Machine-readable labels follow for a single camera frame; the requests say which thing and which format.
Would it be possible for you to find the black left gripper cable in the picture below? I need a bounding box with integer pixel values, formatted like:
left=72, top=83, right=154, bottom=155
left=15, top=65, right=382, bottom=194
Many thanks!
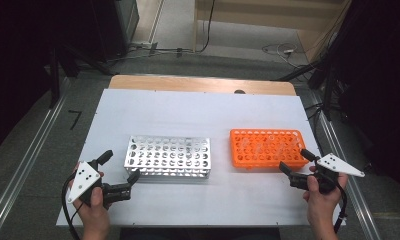
left=61, top=174, right=83, bottom=240

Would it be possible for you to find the metal floor rail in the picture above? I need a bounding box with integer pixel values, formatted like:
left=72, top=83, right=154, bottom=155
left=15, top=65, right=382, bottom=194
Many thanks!
left=0, top=77, right=72, bottom=234
left=309, top=93, right=382, bottom=240

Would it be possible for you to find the white table board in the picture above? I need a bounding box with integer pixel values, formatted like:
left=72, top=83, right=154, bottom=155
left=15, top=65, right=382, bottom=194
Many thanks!
left=56, top=88, right=346, bottom=228

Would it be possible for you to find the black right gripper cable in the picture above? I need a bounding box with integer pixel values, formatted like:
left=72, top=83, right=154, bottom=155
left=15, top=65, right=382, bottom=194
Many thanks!
left=332, top=183, right=349, bottom=234

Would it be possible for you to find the beige wooden shelf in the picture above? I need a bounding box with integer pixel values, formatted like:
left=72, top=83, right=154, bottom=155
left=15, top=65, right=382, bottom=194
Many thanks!
left=192, top=0, right=352, bottom=63

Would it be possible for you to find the orange plastic test tube rack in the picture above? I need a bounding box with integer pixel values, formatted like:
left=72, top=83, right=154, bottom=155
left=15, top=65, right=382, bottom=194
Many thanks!
left=230, top=129, right=310, bottom=170

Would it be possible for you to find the person's right hand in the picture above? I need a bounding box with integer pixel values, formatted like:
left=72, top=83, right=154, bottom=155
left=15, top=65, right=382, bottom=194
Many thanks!
left=302, top=165, right=350, bottom=231

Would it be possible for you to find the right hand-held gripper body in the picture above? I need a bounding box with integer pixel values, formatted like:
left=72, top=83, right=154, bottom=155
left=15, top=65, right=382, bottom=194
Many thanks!
left=288, top=153, right=366, bottom=195

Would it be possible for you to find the person's left hand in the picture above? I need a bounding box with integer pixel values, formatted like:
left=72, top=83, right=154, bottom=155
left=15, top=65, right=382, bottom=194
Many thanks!
left=68, top=162, right=112, bottom=232

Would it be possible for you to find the wooden table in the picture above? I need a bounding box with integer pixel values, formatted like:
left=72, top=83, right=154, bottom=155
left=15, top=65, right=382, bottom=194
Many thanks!
left=107, top=74, right=297, bottom=97

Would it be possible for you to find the dark cabinet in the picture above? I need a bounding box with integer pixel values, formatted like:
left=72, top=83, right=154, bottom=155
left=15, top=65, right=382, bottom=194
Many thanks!
left=87, top=0, right=140, bottom=63

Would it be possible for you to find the white floor cable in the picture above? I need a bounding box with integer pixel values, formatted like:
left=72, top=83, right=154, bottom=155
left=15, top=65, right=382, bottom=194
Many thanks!
left=261, top=42, right=306, bottom=69

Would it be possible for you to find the hanging black cable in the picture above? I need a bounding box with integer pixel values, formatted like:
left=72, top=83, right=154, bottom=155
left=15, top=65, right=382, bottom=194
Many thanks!
left=194, top=0, right=217, bottom=54

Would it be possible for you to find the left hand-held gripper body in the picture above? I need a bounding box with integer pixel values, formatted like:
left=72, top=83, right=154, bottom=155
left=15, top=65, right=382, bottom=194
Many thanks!
left=65, top=159, right=133, bottom=210

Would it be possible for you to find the silver metal test tube rack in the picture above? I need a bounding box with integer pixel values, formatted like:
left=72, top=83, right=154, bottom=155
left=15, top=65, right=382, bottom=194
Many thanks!
left=123, top=134, right=212, bottom=180

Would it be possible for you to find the grey power strip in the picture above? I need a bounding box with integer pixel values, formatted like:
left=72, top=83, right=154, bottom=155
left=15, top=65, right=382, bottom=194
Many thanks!
left=129, top=41, right=160, bottom=54

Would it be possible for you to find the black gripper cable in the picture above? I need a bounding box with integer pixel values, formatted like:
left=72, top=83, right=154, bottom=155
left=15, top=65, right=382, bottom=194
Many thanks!
left=61, top=174, right=83, bottom=240
left=332, top=183, right=349, bottom=234

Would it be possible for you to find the black metal stand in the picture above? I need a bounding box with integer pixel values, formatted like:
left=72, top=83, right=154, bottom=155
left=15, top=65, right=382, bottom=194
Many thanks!
left=47, top=43, right=117, bottom=109
left=271, top=56, right=342, bottom=122

